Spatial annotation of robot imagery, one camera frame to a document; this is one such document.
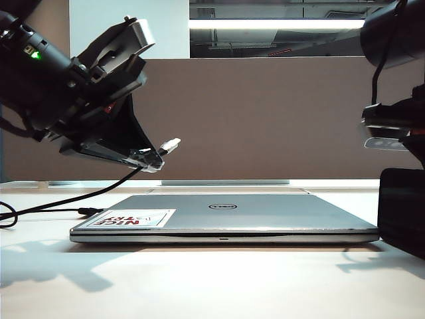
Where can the silver Dell laptop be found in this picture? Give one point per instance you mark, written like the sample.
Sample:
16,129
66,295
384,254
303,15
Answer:
265,216

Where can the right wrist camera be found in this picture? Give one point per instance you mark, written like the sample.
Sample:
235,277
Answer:
385,128

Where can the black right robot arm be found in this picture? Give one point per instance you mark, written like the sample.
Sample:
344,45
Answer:
395,33

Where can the black smartphone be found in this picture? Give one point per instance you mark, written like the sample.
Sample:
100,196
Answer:
403,212

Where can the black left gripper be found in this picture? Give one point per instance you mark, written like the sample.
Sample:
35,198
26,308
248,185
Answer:
83,104

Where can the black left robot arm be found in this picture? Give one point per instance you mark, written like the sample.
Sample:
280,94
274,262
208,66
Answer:
20,76

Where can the white red laptop sticker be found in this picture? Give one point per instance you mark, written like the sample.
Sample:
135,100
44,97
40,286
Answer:
159,217

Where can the small red sign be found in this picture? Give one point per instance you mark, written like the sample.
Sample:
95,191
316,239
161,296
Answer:
280,52

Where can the dark glass window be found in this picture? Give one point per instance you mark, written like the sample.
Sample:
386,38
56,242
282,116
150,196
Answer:
299,41

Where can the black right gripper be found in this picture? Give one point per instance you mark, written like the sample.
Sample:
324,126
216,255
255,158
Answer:
418,151

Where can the brown partition panel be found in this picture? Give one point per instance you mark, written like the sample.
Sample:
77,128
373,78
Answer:
249,119

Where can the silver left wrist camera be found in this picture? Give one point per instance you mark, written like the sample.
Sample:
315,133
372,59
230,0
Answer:
141,31

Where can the white partition foot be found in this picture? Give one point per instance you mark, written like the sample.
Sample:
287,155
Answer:
42,185

